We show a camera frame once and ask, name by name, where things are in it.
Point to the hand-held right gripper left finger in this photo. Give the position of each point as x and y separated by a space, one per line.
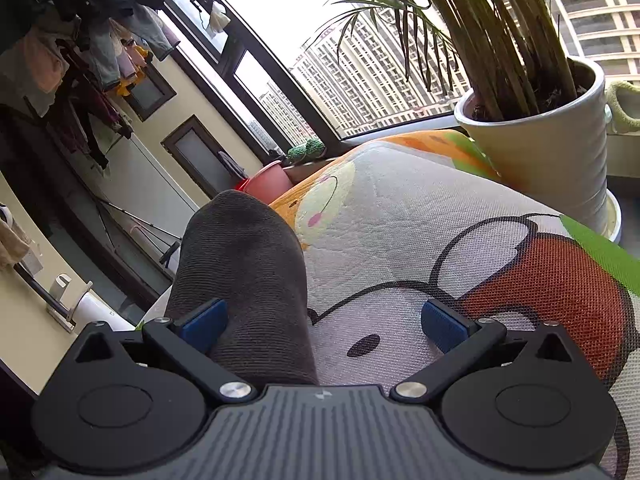
205 327

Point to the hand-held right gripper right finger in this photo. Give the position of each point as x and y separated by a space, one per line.
442 327

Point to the dark grey garment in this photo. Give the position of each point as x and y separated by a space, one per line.
240 260

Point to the row of hanging clothes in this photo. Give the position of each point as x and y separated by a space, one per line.
50 60

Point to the printed cartoon animal mat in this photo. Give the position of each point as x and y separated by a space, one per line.
400 210

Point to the pink bucket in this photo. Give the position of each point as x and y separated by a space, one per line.
270 182

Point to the grey hanging cloth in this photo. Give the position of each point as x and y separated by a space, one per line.
231 165

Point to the tall frosted cabinet door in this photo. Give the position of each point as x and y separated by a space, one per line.
200 155

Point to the white pot saucer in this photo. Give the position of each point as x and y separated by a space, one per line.
614 220

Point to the white plant pot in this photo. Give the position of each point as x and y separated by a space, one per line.
540 150

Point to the beige hanging towel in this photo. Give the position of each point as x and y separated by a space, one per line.
12 245

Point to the small frosted cabinet door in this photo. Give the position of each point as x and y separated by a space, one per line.
145 92

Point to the black framed window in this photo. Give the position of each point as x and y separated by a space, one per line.
235 55

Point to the yellow-green knit slipper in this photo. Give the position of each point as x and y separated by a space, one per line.
625 110

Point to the white wall-mounted cylinder appliance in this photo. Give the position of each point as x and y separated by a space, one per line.
60 285

